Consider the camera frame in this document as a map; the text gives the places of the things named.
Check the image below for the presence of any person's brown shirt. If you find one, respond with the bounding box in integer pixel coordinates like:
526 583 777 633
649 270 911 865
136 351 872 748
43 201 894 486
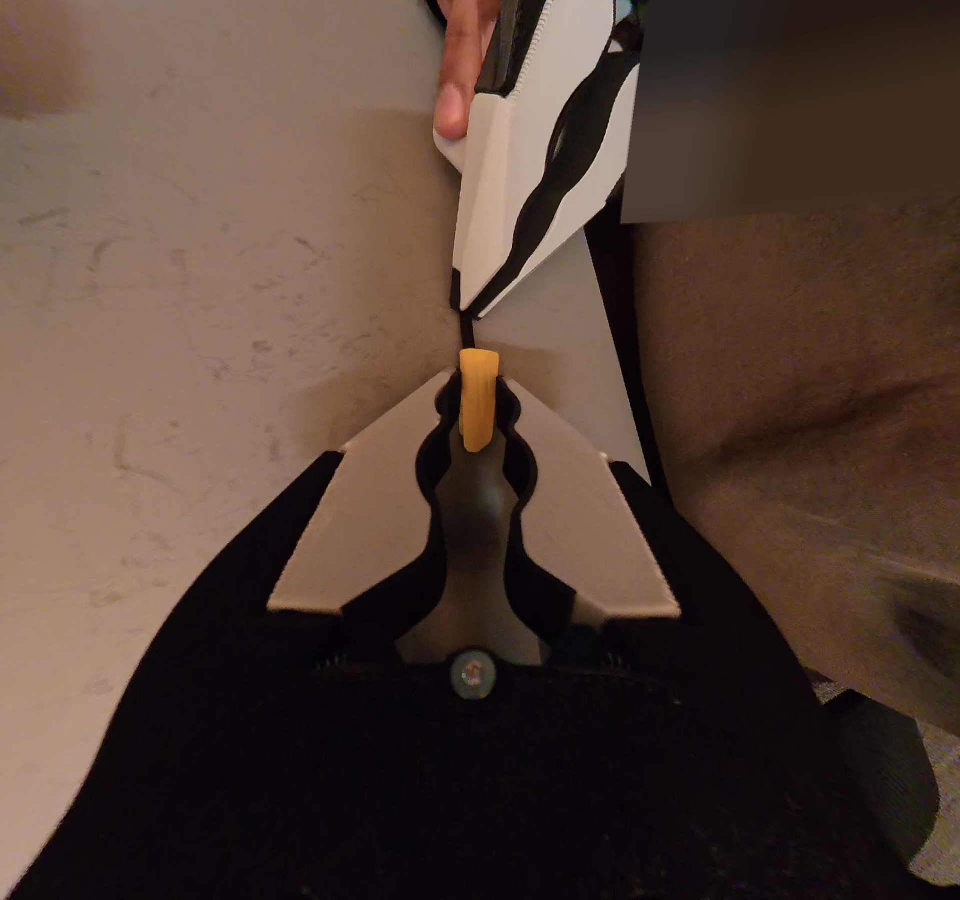
630 221 960 736

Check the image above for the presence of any yellow plastic toy piece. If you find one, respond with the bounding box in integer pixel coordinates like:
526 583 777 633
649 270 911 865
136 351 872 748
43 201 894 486
457 348 500 453

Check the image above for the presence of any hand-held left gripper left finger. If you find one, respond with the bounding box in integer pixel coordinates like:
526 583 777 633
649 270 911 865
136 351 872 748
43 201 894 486
266 369 459 642

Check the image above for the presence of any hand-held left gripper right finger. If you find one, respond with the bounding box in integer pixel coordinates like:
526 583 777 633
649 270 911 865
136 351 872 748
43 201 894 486
493 378 682 643

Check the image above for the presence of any black toy axle pin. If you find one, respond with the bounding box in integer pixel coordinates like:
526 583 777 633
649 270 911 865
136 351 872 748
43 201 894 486
450 270 478 352

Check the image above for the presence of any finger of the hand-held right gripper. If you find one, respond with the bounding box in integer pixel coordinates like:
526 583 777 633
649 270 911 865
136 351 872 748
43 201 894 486
474 63 640 318
433 0 615 310

